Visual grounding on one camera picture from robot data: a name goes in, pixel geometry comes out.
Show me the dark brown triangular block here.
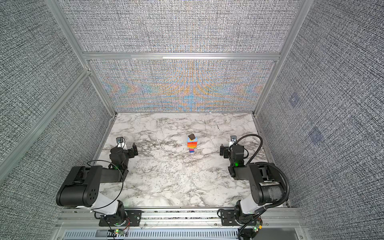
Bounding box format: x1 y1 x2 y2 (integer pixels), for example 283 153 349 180
188 134 196 141

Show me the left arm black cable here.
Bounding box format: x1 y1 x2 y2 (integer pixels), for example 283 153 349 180
86 159 125 211

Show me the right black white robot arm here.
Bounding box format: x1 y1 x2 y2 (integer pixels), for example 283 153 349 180
220 145 290 225

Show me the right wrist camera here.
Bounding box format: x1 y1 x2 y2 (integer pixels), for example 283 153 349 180
229 136 237 147

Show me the light blue wood block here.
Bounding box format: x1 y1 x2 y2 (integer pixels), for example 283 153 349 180
188 138 198 143

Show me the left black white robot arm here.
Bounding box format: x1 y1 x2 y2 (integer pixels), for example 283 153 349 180
56 137 139 227

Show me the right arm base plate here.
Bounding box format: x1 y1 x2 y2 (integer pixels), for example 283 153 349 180
217 209 263 227

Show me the aluminium enclosure frame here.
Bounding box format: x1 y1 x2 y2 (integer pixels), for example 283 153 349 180
1 1 313 182

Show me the aluminium front rail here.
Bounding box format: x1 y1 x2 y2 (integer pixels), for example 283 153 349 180
51 207 311 240

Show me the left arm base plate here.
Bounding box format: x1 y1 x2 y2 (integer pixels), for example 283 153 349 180
99 210 143 227

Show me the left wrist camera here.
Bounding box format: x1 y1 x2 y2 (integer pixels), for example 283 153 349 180
116 137 126 149

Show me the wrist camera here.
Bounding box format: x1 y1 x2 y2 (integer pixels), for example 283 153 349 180
116 137 126 149
229 136 237 147

